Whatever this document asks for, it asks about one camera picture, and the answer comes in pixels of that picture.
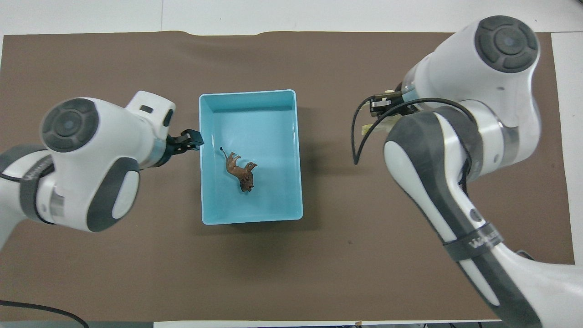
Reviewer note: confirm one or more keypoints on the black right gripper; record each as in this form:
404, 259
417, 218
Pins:
380, 104

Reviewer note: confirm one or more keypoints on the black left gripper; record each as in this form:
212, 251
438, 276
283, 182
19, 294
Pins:
172, 146

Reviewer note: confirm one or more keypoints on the brown lion toy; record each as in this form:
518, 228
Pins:
239, 172

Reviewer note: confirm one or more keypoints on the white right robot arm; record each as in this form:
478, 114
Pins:
437, 164

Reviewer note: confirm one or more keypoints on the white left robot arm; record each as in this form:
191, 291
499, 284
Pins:
100, 155

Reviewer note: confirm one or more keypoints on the light blue storage box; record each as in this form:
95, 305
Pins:
250, 191

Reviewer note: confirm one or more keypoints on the brown table mat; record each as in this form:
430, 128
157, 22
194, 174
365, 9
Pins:
364, 228

